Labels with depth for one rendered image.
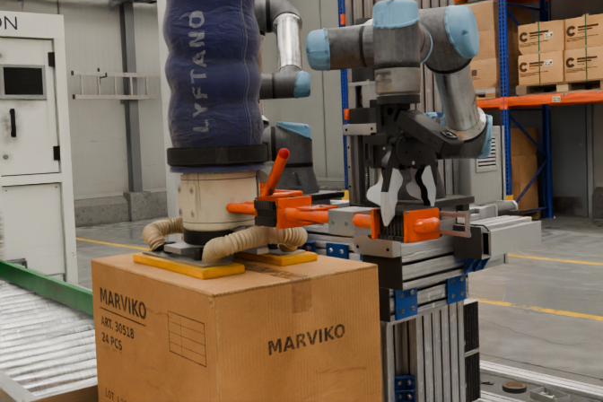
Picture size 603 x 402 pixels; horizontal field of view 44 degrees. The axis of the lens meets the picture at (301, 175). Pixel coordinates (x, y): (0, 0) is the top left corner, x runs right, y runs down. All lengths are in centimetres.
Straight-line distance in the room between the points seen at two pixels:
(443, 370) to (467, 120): 90
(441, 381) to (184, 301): 121
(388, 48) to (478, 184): 132
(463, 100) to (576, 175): 878
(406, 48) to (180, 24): 60
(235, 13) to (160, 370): 77
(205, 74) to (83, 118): 1034
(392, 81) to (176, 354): 70
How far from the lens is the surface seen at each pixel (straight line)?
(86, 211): 1177
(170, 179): 530
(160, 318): 159
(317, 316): 151
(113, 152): 1214
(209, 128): 160
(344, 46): 134
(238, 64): 163
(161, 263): 167
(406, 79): 121
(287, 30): 235
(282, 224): 145
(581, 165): 1058
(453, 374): 254
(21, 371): 250
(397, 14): 122
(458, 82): 181
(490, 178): 254
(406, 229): 118
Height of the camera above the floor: 122
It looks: 3 degrees down
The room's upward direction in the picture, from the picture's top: 2 degrees counter-clockwise
